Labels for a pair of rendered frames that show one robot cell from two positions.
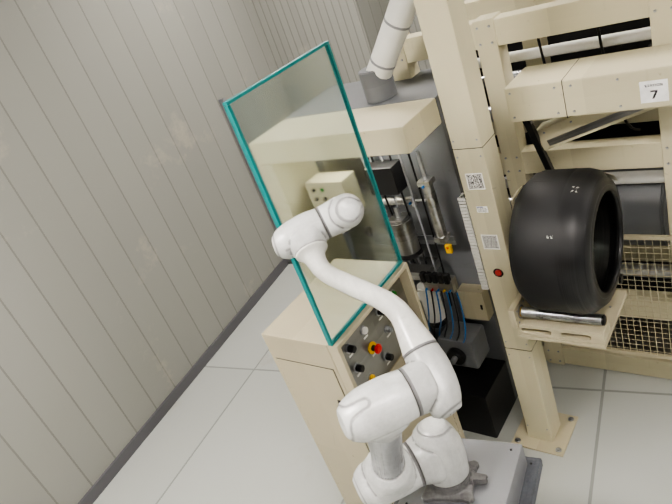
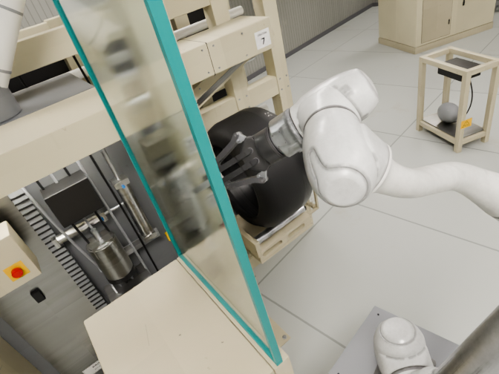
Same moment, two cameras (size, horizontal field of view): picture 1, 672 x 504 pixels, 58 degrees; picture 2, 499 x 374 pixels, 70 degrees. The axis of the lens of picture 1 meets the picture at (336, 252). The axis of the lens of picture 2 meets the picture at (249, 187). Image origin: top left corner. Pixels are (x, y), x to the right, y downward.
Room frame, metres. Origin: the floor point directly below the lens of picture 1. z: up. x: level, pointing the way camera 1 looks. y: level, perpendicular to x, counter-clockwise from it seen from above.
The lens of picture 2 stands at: (1.65, 0.59, 2.14)
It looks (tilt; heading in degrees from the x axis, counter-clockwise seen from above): 35 degrees down; 287
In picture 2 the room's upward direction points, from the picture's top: 16 degrees counter-clockwise
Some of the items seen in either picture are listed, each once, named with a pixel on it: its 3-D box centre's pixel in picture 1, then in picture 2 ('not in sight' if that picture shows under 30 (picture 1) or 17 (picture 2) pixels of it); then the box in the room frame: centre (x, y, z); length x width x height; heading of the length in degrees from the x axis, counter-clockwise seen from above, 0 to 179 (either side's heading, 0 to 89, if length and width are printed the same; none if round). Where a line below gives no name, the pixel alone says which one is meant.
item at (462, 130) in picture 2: not in sight; (454, 99); (0.49, -2.90, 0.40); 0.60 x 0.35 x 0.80; 114
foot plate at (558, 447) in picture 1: (544, 429); (261, 337); (2.23, -0.67, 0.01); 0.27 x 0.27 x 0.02; 45
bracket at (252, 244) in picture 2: (529, 291); (236, 231); (2.19, -0.74, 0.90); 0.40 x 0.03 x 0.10; 135
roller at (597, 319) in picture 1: (560, 315); (279, 224); (1.96, -0.77, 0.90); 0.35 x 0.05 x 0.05; 45
